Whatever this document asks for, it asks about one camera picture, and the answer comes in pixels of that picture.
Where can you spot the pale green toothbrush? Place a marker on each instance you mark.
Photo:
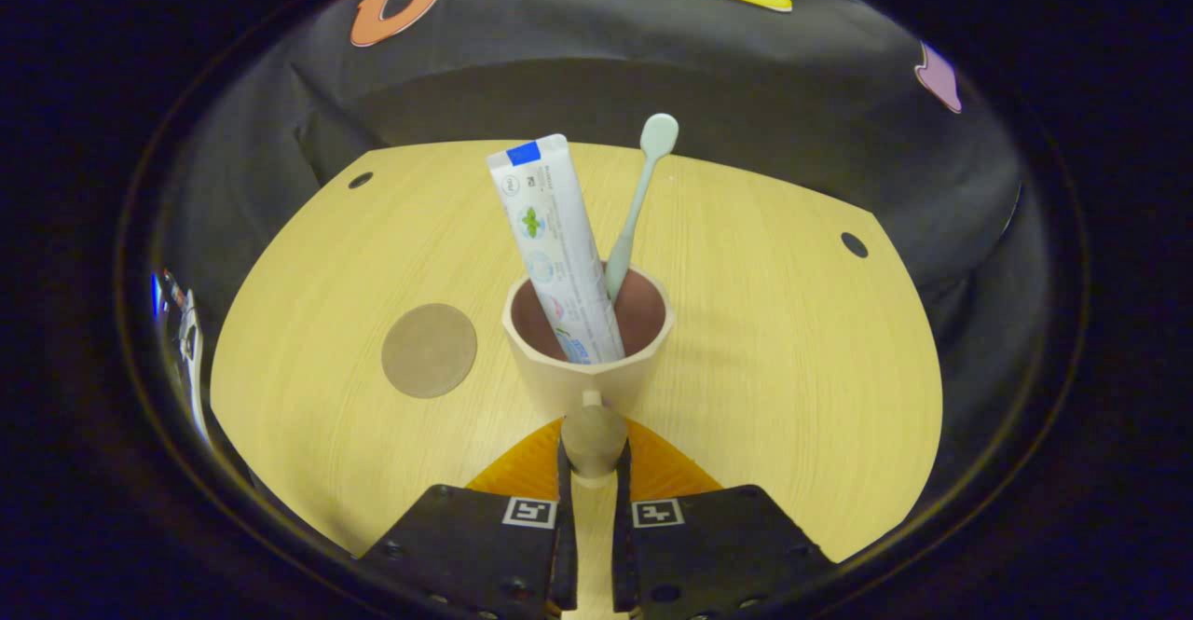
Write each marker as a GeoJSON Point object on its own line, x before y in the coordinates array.
{"type": "Point", "coordinates": [635, 219]}

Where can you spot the black backdrop cloth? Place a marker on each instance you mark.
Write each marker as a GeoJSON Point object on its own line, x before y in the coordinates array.
{"type": "Point", "coordinates": [652, 79]}

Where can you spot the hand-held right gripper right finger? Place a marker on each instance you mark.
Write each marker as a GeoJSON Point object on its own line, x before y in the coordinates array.
{"type": "Point", "coordinates": [718, 545]}

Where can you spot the light wooden desktop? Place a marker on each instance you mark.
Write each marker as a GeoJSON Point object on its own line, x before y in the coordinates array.
{"type": "Point", "coordinates": [792, 368]}

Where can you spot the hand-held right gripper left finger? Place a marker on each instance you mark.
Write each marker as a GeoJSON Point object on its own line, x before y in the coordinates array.
{"type": "Point", "coordinates": [485, 545]}

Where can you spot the white toothpaste tube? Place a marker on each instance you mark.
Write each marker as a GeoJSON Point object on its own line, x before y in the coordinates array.
{"type": "Point", "coordinates": [555, 238]}

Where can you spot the round brown coaster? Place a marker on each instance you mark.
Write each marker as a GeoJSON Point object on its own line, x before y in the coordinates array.
{"type": "Point", "coordinates": [429, 351]}

